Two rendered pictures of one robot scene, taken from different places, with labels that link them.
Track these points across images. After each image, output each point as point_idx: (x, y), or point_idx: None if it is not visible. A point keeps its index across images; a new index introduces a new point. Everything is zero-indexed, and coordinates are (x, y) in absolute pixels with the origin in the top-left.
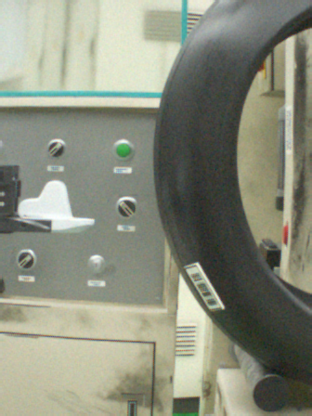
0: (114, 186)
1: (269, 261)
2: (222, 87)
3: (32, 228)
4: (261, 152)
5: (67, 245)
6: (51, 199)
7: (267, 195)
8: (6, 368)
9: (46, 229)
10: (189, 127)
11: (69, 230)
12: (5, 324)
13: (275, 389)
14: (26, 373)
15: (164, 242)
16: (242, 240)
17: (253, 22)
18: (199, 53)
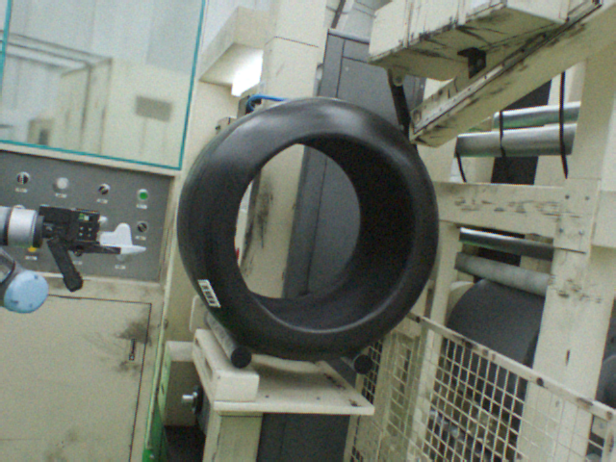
0: (136, 214)
1: None
2: (232, 185)
3: (108, 251)
4: None
5: None
6: (121, 235)
7: None
8: (57, 318)
9: (117, 252)
10: (210, 206)
11: (131, 253)
12: (59, 291)
13: (243, 355)
14: (69, 321)
15: (161, 246)
16: (233, 269)
17: (255, 147)
18: (220, 162)
